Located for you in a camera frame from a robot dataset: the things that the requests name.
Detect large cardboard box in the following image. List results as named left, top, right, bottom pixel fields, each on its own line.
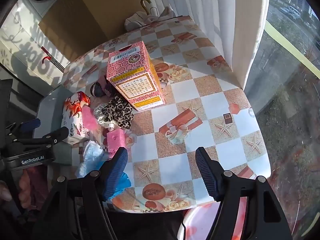
left=37, top=0, right=150, bottom=60

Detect light blue shoe cover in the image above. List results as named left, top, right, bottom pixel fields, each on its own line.
left=75, top=140, right=110, bottom=178

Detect pink clothing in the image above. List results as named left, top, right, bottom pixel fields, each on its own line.
left=19, top=166, right=50, bottom=212

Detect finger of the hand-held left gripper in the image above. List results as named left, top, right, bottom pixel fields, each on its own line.
left=5, top=118, right=41, bottom=133
left=10, top=126, right=70, bottom=151

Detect floral tissue pack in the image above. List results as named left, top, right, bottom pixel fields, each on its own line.
left=61, top=92, right=97, bottom=143

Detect pink round basin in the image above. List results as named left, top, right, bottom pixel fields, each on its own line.
left=176, top=197, right=248, bottom=240

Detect cream polka dot scrunchie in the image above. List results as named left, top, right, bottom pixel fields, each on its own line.
left=93, top=104, right=118, bottom=130

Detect red-tipped metal poles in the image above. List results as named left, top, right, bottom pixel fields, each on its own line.
left=41, top=46, right=65, bottom=72

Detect thick pink foam block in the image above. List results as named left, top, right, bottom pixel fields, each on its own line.
left=106, top=129, right=125, bottom=159

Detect grey storage box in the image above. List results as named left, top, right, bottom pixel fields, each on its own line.
left=36, top=84, right=75, bottom=165

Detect cream cloth bag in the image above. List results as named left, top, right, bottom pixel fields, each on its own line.
left=124, top=11, right=160, bottom=32

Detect pink patterned carton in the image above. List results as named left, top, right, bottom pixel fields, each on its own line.
left=106, top=41, right=166, bottom=112

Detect white sheer curtain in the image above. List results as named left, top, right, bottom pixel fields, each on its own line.
left=147, top=0, right=240, bottom=63

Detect leopard print scrunchie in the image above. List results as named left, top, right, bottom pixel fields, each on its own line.
left=100, top=96, right=135, bottom=130

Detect checkered patterned tablecloth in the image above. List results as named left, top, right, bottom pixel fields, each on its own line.
left=61, top=15, right=272, bottom=214

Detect bright blue shoe cover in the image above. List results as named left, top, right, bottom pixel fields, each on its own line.
left=110, top=171, right=132, bottom=200

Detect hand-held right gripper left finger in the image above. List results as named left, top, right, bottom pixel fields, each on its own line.
left=32, top=147, right=129, bottom=240

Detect person's left hand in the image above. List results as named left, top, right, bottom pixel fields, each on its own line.
left=0, top=180, right=13, bottom=202

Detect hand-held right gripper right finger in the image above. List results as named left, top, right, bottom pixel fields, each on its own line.
left=195, top=147, right=293, bottom=240

